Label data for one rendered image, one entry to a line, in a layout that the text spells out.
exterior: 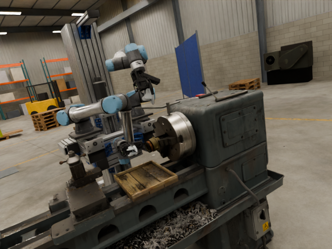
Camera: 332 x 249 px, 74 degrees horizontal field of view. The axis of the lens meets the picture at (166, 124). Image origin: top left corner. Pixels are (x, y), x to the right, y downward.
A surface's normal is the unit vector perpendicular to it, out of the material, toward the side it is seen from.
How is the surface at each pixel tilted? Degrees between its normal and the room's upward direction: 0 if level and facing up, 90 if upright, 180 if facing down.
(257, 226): 88
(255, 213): 88
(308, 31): 90
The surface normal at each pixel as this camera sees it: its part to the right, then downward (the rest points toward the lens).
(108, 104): -0.15, 0.26
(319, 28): -0.70, 0.30
